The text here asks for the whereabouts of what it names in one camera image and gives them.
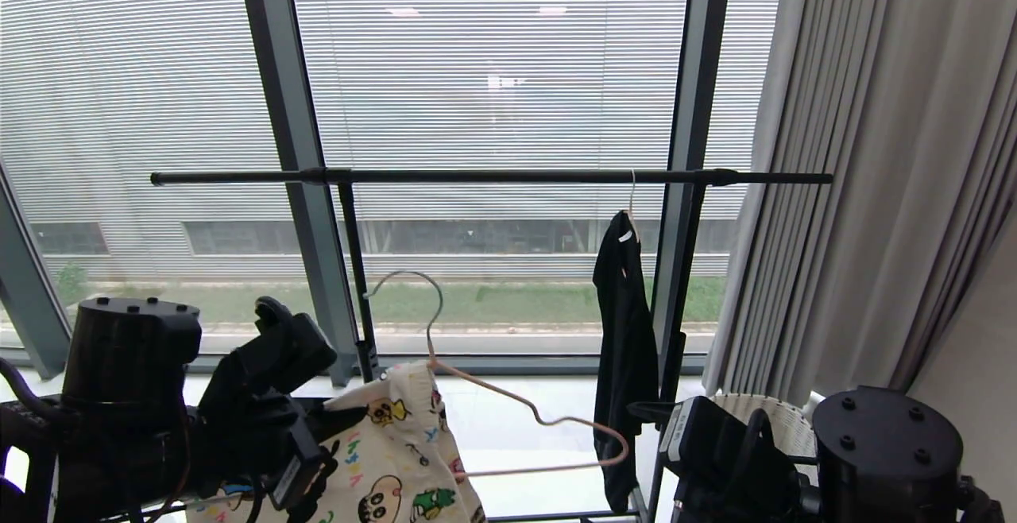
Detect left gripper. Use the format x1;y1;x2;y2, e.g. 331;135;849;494
238;412;338;520

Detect cream printed garment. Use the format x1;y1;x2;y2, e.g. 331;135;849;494
187;360;487;523

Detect black garment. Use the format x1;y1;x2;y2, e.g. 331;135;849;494
592;211;662;513

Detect black clothes rack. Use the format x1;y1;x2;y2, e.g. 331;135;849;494
151;167;833;523

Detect white laundry basket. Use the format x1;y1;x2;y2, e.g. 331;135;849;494
703;392;819;460

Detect window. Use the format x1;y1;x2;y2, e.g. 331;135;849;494
0;0;787;381

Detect beige curtain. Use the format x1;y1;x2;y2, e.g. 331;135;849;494
703;0;1017;405

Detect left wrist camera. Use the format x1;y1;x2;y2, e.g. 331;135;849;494
199;296;338;428

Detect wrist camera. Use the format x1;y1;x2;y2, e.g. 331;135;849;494
628;396;795;508
199;296;338;428

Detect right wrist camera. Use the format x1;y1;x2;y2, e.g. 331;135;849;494
628;396;795;508

